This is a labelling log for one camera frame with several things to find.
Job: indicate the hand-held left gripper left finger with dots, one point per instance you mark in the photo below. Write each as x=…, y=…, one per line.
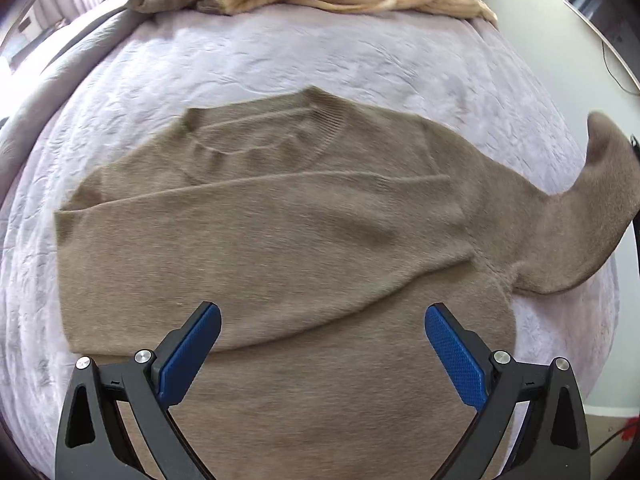
x=192, y=347

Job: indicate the lavender textured bed blanket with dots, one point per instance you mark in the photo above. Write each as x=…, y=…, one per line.
x=350, y=55

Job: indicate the grey duvet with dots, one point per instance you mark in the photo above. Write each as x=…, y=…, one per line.
x=60, y=65

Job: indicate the taupe knit sweater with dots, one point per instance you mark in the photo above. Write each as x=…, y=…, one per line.
x=300, y=235

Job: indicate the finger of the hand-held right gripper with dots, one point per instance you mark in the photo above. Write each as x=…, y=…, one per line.
x=636, y=200

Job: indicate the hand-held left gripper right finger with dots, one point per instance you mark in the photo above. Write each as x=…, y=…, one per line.
x=452, y=350

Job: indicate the wall-mounted television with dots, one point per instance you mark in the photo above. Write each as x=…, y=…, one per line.
x=610, y=15

